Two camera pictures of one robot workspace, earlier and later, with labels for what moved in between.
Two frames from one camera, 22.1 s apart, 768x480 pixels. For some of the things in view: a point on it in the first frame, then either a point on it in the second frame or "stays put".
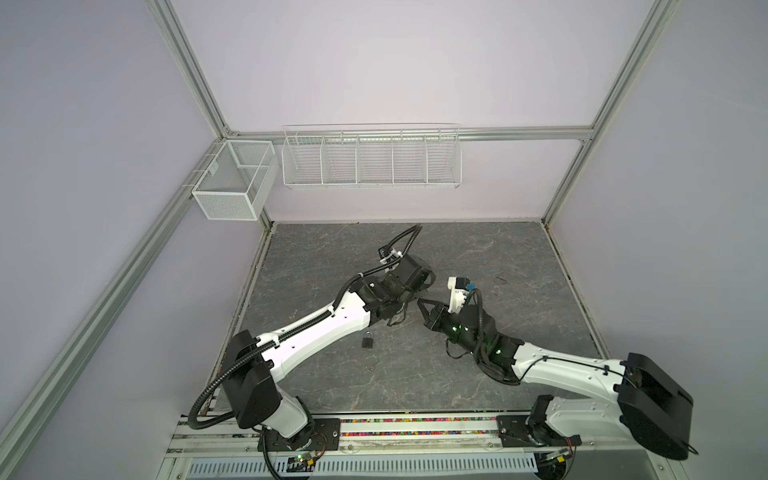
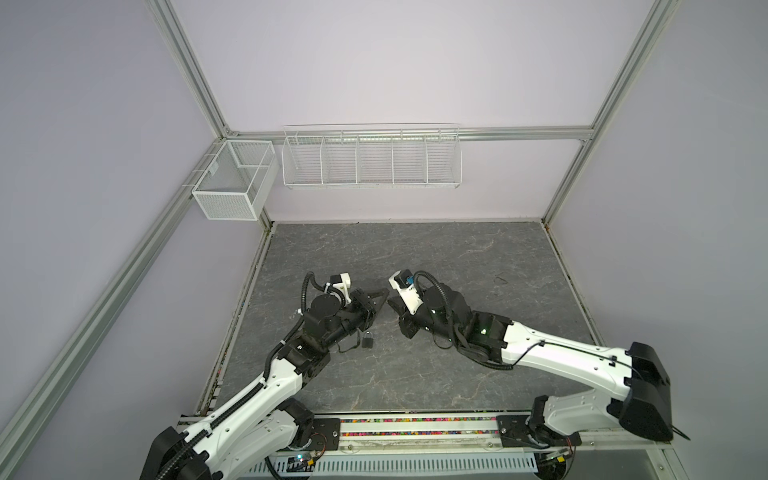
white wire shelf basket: (372, 156) stays put
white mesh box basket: (239, 183) stays put
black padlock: (367, 340) stays put
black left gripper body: (423, 287) -> (358, 313)
